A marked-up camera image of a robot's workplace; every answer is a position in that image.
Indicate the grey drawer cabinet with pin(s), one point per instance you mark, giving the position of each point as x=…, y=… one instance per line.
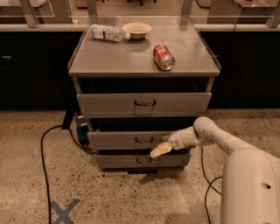
x=103, y=67

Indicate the grey top drawer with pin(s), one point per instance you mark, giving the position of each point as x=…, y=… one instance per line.
x=143, y=104

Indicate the grey drawer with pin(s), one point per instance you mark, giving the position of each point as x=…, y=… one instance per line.
x=142, y=161
x=125, y=140
x=143, y=104

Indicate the blue power box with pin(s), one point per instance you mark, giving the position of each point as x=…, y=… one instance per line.
x=81, y=128

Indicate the beige paper bowl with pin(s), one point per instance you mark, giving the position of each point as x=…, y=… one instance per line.
x=137, y=30

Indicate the blue tape cross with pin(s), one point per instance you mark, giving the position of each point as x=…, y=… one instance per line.
x=63, y=214

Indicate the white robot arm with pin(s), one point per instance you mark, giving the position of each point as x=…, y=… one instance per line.
x=250, y=191

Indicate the red soda can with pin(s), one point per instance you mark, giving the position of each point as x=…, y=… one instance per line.
x=163, y=58

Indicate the grey bottom drawer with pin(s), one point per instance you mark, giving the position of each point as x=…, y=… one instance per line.
x=142, y=161

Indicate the dark counter with cabinets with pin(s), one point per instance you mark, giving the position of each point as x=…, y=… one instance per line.
x=33, y=69

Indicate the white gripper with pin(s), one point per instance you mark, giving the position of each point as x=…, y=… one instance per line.
x=178, y=140

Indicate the clear plastic water bottle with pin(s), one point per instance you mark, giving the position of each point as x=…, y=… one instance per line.
x=109, y=33

